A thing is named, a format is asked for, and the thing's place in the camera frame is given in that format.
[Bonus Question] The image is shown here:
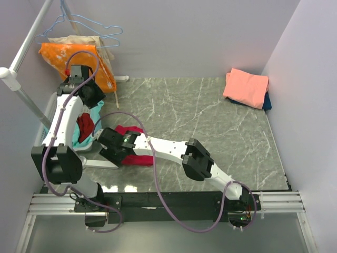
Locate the folded navy t-shirt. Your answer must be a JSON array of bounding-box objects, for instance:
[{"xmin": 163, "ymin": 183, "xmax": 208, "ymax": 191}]
[{"xmin": 228, "ymin": 92, "xmax": 272, "ymax": 111}]

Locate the white plastic laundry basket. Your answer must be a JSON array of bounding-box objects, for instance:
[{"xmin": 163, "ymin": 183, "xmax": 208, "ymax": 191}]
[{"xmin": 34, "ymin": 92, "xmax": 93, "ymax": 153}]

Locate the teal t-shirt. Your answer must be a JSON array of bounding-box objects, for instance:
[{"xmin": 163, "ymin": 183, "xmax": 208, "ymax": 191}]
[{"xmin": 72, "ymin": 101, "xmax": 104, "ymax": 151}]

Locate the orange tie-dye cloth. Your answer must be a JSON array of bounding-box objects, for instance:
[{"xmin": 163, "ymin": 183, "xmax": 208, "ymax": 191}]
[{"xmin": 39, "ymin": 43, "xmax": 116, "ymax": 93}]

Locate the aluminium frame rail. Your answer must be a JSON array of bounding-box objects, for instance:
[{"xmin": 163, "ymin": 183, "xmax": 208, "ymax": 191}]
[{"xmin": 15, "ymin": 191, "xmax": 318, "ymax": 252}]

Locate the folded salmon t-shirt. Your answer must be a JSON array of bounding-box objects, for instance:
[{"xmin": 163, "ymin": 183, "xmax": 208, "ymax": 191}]
[{"xmin": 223, "ymin": 68, "xmax": 269, "ymax": 109}]

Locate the beige cloth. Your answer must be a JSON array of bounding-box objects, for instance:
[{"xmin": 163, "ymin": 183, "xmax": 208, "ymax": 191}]
[{"xmin": 48, "ymin": 35, "xmax": 114, "ymax": 74}]

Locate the dark red t-shirt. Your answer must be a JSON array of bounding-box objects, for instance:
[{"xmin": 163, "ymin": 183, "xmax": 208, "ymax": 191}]
[{"xmin": 77, "ymin": 113, "xmax": 94, "ymax": 143}]

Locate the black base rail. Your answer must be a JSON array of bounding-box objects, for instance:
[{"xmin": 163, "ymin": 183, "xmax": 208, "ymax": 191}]
[{"xmin": 74, "ymin": 191, "xmax": 261, "ymax": 226}]

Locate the magenta t-shirt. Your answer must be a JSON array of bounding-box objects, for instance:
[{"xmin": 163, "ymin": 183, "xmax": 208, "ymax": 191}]
[{"xmin": 114, "ymin": 125, "xmax": 153, "ymax": 167}]

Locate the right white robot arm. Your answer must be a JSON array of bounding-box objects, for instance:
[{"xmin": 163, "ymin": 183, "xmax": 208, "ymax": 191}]
[{"xmin": 94, "ymin": 128, "xmax": 250, "ymax": 210}]

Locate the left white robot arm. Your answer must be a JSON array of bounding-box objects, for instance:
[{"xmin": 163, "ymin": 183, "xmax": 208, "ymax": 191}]
[{"xmin": 31, "ymin": 65, "xmax": 105, "ymax": 212}]

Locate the white clothes rack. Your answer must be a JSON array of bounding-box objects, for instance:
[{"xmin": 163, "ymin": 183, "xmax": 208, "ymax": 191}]
[{"xmin": 1, "ymin": 1, "xmax": 128, "ymax": 176}]

